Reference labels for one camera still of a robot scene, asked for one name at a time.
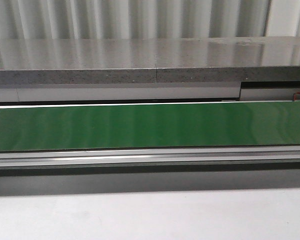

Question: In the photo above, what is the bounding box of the grey stone counter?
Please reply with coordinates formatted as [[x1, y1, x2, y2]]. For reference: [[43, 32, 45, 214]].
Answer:
[[0, 36, 300, 85]]

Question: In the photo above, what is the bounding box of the green conveyor belt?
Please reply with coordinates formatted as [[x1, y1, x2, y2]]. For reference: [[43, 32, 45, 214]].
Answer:
[[0, 101, 300, 152]]

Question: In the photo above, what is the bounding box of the aluminium conveyor frame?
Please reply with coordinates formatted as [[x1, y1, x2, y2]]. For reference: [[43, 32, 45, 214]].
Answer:
[[0, 145, 300, 170]]

